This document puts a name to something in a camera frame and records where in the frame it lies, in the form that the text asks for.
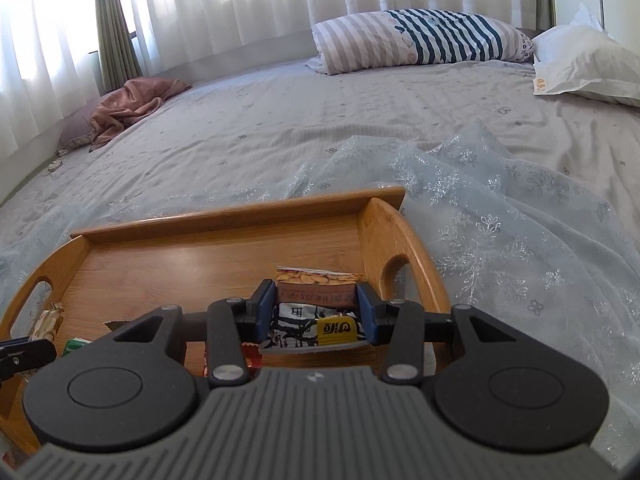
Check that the black white packet yellow label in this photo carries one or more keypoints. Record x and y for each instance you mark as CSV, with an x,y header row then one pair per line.
x,y
300,327

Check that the beige snack packet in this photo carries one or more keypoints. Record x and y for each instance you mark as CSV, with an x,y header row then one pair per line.
x,y
47,322

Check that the pink cloth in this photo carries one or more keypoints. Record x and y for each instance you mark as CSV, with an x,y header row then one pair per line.
x,y
130,105

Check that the green snack packet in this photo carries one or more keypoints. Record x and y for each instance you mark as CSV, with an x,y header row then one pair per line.
x,y
75,345

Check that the white pillow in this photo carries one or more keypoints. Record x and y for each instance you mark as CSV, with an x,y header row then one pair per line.
x,y
585,60

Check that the white sheer curtain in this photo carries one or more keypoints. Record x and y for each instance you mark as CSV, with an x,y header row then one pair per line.
x,y
250,0

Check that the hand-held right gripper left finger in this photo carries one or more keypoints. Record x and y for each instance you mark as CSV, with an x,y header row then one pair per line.
x,y
265,315

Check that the brown peanut snack packet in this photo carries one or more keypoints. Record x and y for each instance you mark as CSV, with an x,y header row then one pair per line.
x,y
320,285

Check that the red snack packet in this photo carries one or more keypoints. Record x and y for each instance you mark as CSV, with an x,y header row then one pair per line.
x,y
252,355

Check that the wooden tray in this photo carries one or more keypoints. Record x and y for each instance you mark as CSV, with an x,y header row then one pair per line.
x,y
200,255

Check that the small pale crumpled object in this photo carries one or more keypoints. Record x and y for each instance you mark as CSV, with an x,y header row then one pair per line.
x,y
52,166

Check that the blue grey striped pillow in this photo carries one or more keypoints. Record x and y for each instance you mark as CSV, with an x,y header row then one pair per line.
x,y
400,40

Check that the grey bed sheet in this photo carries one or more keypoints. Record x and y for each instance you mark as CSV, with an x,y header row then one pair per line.
x,y
300,110

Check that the purple pillow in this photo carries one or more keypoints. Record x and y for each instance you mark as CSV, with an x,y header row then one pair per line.
x,y
75,130

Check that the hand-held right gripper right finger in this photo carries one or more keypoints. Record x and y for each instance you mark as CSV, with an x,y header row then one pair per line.
x,y
366,315

